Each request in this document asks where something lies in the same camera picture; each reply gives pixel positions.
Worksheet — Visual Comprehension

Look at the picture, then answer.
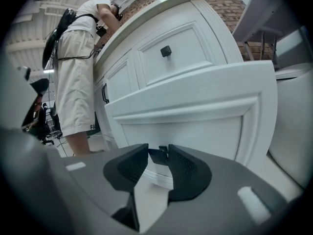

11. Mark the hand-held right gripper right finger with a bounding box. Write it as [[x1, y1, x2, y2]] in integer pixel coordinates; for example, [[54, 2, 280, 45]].
[[168, 144, 213, 207]]

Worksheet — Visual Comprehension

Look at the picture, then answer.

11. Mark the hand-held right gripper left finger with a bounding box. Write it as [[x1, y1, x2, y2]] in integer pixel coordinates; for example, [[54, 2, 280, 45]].
[[103, 143, 149, 231]]

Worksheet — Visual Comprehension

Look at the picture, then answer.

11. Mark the white panelled drawer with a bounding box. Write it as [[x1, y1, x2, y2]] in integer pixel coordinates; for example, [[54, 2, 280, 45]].
[[133, 20, 228, 88], [104, 60, 279, 177]]

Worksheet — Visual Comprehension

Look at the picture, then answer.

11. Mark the black drawer knob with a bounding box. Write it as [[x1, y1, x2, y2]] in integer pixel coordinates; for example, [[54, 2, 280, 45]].
[[160, 45, 172, 58], [148, 145, 170, 165]]

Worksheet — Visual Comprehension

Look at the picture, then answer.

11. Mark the black office chair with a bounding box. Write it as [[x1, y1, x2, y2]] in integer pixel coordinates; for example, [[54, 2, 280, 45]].
[[34, 102, 55, 146]]

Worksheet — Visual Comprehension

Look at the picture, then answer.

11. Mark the white wooden cabinet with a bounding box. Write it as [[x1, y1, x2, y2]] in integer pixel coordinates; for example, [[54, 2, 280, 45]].
[[92, 0, 245, 189]]

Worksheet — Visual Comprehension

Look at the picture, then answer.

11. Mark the white toilet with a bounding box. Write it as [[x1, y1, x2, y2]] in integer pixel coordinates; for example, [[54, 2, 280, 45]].
[[267, 64, 313, 189]]

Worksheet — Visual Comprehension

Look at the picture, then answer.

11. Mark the black backpack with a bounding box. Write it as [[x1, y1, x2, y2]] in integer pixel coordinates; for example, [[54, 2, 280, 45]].
[[42, 7, 78, 70]]

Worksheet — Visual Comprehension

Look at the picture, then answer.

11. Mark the white table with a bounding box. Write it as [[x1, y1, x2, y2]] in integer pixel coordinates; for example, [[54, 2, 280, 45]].
[[231, 0, 308, 44]]

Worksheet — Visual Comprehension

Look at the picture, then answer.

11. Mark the black cabinet door handle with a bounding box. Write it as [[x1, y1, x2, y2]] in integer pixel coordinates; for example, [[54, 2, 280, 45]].
[[101, 83, 110, 105]]

